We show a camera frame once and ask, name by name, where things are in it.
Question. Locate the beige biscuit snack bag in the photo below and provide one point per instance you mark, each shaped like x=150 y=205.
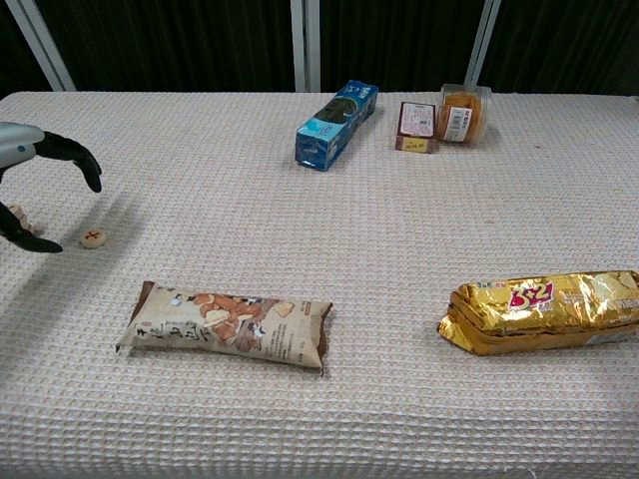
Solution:
x=224 y=324

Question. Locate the slanted grey metal frame post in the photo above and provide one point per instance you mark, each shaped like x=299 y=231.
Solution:
x=42 y=50

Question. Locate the beige waffle-weave tablecloth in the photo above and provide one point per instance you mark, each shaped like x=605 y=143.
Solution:
x=319 y=399

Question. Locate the small maroon carton box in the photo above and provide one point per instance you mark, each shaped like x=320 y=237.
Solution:
x=417 y=125

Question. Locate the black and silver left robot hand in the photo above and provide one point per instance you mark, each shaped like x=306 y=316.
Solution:
x=20 y=142

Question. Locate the blue cookie box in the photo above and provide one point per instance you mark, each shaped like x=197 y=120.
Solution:
x=334 y=127

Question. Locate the thin leaning grey frame post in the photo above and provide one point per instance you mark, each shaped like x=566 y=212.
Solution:
x=481 y=42

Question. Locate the clear jar with orange snacks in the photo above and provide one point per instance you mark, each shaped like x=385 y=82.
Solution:
x=461 y=115

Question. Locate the wooden chess piece red mark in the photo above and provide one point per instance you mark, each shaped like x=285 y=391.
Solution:
x=93 y=238

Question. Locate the upright grey metal frame post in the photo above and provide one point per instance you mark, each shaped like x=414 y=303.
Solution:
x=304 y=45

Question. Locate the black background curtain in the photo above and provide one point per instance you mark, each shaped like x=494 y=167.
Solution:
x=175 y=40

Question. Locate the gold foil snack bag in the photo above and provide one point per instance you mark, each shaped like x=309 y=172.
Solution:
x=544 y=314

